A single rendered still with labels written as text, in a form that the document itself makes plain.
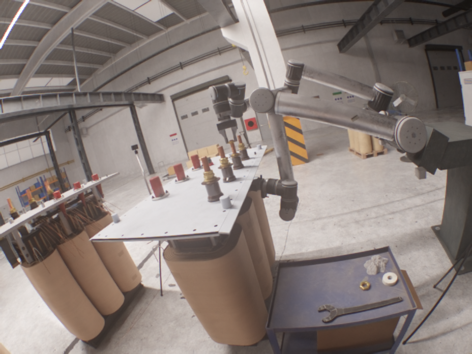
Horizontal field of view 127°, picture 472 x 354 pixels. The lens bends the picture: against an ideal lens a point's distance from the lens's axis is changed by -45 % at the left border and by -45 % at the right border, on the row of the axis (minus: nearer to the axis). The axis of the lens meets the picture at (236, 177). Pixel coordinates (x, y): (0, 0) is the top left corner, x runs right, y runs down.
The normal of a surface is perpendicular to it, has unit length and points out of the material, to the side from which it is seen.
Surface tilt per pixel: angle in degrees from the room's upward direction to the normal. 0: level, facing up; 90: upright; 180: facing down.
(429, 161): 90
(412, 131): 86
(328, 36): 90
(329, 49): 90
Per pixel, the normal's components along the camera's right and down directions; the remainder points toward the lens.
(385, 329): -0.27, 0.32
